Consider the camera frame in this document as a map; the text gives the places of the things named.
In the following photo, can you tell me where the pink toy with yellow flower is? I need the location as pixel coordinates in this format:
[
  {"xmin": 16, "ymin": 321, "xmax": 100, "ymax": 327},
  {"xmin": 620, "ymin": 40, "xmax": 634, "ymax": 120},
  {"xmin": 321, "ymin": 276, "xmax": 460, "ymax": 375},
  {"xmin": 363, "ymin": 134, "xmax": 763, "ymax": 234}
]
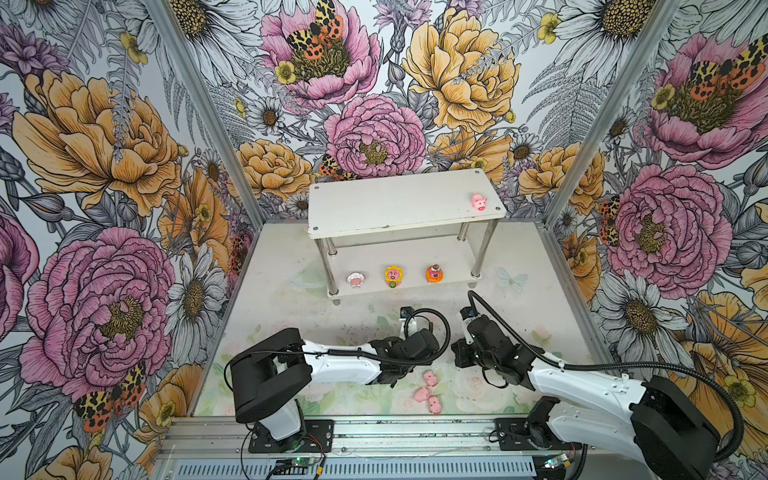
[{"xmin": 385, "ymin": 266, "xmax": 404, "ymax": 288}]

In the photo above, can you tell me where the pink white hooded toy figure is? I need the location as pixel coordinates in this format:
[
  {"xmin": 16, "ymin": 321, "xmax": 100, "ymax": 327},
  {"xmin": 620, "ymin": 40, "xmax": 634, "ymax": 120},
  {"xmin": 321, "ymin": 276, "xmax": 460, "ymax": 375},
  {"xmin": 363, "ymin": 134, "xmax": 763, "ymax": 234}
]
[{"xmin": 346, "ymin": 272, "xmax": 366, "ymax": 289}]

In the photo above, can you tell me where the small pink pig toy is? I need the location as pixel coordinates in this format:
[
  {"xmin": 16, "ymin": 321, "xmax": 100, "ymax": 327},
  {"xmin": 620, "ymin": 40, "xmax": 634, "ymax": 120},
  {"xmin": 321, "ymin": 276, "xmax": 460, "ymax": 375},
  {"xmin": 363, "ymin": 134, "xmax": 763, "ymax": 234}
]
[
  {"xmin": 427, "ymin": 395, "xmax": 442, "ymax": 415},
  {"xmin": 413, "ymin": 387, "xmax": 432, "ymax": 403},
  {"xmin": 423, "ymin": 370, "xmax": 438, "ymax": 388},
  {"xmin": 471, "ymin": 193, "xmax": 487, "ymax": 212}
]

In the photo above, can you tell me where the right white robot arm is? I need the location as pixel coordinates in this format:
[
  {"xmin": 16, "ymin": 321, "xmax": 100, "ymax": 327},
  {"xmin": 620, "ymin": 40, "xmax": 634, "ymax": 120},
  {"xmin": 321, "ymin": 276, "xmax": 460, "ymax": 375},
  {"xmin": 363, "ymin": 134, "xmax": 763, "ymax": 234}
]
[{"xmin": 451, "ymin": 306, "xmax": 720, "ymax": 479}]

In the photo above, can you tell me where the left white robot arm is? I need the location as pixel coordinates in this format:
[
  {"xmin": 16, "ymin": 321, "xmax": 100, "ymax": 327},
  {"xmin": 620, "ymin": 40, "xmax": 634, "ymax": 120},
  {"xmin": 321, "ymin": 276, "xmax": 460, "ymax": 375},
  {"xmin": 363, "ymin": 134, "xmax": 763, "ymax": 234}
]
[{"xmin": 224, "ymin": 308, "xmax": 452, "ymax": 442}]

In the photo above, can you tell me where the white two-tier shelf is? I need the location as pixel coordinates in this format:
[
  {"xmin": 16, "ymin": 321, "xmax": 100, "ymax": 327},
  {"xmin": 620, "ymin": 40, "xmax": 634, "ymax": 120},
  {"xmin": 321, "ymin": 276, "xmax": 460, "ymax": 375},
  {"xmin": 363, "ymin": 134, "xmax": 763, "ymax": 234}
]
[{"xmin": 307, "ymin": 169, "xmax": 506, "ymax": 302}]

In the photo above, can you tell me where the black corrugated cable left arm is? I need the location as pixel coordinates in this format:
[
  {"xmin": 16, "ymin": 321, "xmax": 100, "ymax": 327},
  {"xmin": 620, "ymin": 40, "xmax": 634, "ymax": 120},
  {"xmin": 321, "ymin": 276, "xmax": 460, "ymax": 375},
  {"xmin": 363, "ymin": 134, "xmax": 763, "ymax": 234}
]
[{"xmin": 223, "ymin": 307, "xmax": 452, "ymax": 391}]

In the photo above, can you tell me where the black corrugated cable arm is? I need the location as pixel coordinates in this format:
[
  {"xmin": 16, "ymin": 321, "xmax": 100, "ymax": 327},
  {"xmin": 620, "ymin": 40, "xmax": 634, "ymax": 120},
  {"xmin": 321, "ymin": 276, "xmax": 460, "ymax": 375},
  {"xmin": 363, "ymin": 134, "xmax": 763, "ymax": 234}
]
[
  {"xmin": 223, "ymin": 307, "xmax": 452, "ymax": 391},
  {"xmin": 467, "ymin": 290, "xmax": 745, "ymax": 463}
]

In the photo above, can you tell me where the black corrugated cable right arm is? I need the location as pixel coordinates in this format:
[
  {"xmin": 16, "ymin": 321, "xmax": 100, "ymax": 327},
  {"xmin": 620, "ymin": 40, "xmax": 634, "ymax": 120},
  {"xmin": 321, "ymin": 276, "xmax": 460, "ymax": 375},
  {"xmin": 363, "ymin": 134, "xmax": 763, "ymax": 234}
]
[{"xmin": 467, "ymin": 290, "xmax": 745, "ymax": 463}]

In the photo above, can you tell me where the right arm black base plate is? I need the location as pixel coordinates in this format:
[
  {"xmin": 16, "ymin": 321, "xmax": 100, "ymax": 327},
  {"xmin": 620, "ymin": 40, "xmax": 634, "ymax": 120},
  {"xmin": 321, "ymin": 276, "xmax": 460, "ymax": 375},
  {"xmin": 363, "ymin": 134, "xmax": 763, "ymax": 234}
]
[{"xmin": 493, "ymin": 417, "xmax": 580, "ymax": 452}]

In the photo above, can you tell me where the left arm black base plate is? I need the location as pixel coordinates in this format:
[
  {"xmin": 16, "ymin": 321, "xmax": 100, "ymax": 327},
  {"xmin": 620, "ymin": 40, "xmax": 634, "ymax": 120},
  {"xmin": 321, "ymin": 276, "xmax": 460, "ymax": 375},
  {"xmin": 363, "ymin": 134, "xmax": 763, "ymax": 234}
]
[{"xmin": 247, "ymin": 419, "xmax": 335, "ymax": 454}]

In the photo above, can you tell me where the aluminium front rail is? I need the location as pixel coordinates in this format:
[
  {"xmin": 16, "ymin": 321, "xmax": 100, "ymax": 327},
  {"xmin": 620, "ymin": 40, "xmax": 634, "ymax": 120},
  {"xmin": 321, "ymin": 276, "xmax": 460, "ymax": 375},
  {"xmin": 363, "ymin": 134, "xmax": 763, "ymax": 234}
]
[{"xmin": 158, "ymin": 414, "xmax": 505, "ymax": 460}]

